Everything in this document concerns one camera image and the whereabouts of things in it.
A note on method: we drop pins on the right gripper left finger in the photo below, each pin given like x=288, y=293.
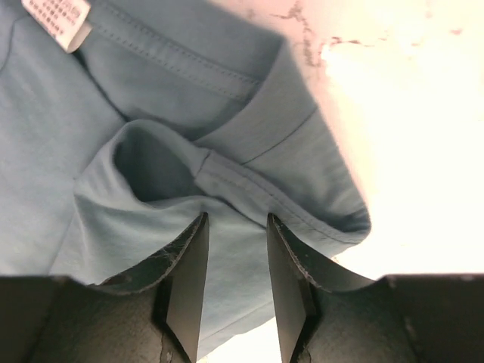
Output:
x=148, y=313

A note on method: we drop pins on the blue t shirt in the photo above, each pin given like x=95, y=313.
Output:
x=168, y=109

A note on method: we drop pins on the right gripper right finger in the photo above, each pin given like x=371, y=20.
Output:
x=327, y=313

